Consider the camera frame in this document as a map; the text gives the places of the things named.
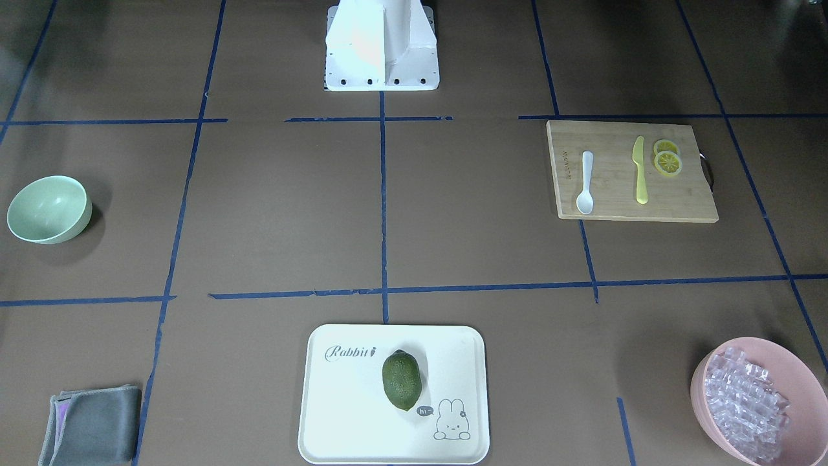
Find white plastic spoon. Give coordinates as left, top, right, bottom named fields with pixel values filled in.
left=576, top=150, right=594, bottom=215

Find light green bowl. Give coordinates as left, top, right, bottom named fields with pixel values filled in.
left=6, top=176, right=93, bottom=245

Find pink bowl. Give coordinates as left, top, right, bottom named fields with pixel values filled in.
left=690, top=337, right=827, bottom=465

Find green avocado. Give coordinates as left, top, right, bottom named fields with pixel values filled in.
left=382, top=349, right=422, bottom=411

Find white rabbit tray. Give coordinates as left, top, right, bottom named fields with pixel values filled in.
left=298, top=324, right=490, bottom=465

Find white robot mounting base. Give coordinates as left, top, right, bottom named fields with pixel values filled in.
left=323, top=1, right=441, bottom=92

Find yellow plastic knife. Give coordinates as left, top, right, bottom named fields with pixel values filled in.
left=631, top=136, right=649, bottom=205

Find bamboo cutting board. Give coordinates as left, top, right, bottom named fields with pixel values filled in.
left=546, top=119, right=719, bottom=223

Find grey folded cloth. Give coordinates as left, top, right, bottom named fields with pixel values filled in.
left=38, top=384, right=142, bottom=465

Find clear ice cubes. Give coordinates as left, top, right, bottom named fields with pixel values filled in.
left=703, top=347, right=790, bottom=464

